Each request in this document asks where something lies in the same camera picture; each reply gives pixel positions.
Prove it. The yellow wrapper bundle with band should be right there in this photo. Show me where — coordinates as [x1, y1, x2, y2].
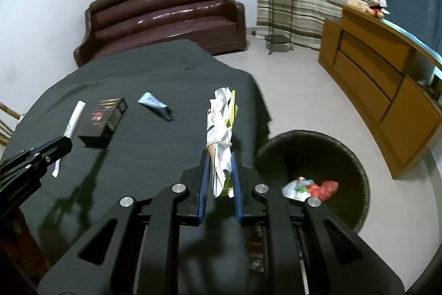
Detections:
[204, 86, 240, 199]

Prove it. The wooden cabinet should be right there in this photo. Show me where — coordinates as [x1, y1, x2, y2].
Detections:
[318, 0, 442, 180]

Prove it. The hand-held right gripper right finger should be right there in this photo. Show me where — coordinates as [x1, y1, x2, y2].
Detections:
[231, 150, 405, 295]

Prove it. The plush mouse toy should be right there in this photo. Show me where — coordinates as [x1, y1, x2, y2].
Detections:
[365, 0, 391, 20]

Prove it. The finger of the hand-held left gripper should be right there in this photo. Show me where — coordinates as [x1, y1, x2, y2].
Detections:
[21, 139, 74, 180]
[7, 138, 64, 166]

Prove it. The white tube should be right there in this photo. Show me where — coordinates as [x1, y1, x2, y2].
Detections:
[52, 100, 87, 178]

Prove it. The black metal plant stand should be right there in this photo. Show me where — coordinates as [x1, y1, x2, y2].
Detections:
[264, 0, 296, 55]

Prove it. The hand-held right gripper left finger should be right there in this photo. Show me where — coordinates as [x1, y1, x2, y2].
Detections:
[37, 150, 212, 295]

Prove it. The wooden chair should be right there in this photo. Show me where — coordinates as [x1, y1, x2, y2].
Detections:
[0, 101, 21, 147]

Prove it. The brown leather sofa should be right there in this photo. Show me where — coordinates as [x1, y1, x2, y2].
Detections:
[73, 0, 248, 68]

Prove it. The red plastic bag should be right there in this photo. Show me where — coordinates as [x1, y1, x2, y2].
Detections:
[307, 180, 340, 202]

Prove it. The blue grey squeezed tube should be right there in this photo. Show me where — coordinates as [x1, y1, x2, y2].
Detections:
[137, 92, 174, 123]

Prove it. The white green wrapper bundle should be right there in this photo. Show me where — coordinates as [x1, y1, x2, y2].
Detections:
[281, 176, 315, 202]

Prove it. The black flat box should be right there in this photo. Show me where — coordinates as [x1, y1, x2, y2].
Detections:
[78, 97, 128, 148]

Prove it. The dark wicker waste bin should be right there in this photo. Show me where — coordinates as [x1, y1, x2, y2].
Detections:
[256, 130, 371, 235]

